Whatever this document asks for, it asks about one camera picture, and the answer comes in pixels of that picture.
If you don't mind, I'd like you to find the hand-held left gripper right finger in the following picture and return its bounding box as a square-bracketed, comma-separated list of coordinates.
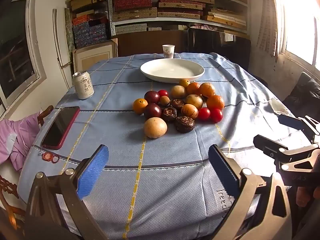
[208, 144, 293, 240]

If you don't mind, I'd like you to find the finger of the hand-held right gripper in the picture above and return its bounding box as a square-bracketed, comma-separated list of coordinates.
[253, 134, 320, 173]
[278, 114, 320, 144]

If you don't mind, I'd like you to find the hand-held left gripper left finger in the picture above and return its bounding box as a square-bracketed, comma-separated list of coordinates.
[24, 144, 110, 240]

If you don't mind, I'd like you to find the dark water chestnut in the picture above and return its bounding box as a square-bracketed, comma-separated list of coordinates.
[161, 107, 178, 124]
[170, 99, 185, 110]
[174, 116, 195, 133]

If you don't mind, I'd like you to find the orange spotted passion fruit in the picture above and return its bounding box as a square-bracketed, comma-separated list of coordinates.
[181, 104, 199, 120]
[199, 82, 216, 98]

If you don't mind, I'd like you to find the orange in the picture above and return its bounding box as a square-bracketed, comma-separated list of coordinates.
[186, 82, 202, 96]
[206, 94, 225, 111]

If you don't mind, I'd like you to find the large tan passion fruit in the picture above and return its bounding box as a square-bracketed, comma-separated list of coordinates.
[143, 117, 168, 139]

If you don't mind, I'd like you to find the small orange tangerine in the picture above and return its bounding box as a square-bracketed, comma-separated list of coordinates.
[132, 98, 148, 115]

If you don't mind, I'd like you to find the dark purple plum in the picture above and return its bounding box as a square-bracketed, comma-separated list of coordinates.
[143, 103, 162, 120]
[144, 90, 160, 104]

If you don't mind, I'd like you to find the white oval plate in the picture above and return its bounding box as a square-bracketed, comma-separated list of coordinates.
[140, 59, 205, 84]

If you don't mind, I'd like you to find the person's right hand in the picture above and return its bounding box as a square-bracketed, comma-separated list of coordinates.
[296, 186, 317, 207]

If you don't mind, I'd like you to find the black jacket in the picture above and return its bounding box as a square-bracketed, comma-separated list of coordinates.
[282, 71, 320, 120]

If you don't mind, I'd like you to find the blue checked tablecloth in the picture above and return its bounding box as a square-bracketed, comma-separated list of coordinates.
[19, 52, 315, 238]

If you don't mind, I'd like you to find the smartphone in red case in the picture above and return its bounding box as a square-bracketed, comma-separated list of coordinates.
[41, 106, 81, 150]

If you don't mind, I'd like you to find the pink cloth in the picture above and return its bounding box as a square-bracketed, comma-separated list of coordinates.
[0, 112, 42, 172]

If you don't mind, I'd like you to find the white drink can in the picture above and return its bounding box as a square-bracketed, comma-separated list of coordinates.
[72, 71, 95, 100]

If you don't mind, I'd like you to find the bright window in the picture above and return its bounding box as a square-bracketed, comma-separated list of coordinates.
[272, 0, 320, 67]

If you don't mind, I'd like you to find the black monitor screen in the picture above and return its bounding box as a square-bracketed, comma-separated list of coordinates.
[187, 27, 252, 70]

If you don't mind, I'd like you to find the bamboo blind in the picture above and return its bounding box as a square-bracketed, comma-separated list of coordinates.
[257, 0, 279, 60]

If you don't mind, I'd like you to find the wooden framed panel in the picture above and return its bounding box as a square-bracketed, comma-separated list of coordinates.
[72, 39, 118, 73]

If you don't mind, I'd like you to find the white paper cup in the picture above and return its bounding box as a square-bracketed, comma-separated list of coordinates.
[162, 44, 175, 58]

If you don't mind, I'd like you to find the long white slat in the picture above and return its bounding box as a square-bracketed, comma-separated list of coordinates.
[52, 8, 74, 68]

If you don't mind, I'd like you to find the stack of blue patterned boxes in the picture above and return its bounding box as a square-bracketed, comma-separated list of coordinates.
[72, 15, 108, 48]

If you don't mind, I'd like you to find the brown wooden board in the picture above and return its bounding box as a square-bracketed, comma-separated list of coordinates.
[111, 30, 189, 57]

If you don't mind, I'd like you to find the green marbled board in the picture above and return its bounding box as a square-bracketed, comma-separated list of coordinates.
[64, 7, 76, 53]

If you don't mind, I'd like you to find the white framed sliding window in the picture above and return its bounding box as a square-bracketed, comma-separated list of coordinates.
[0, 0, 47, 117]

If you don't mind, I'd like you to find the metal shelf rack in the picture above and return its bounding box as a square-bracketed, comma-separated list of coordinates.
[107, 0, 250, 37]

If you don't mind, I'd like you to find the stack of patterned flat boxes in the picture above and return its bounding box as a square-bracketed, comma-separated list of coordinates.
[112, 0, 248, 34]

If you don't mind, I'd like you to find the red keychain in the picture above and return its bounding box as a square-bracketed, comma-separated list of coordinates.
[39, 151, 60, 164]

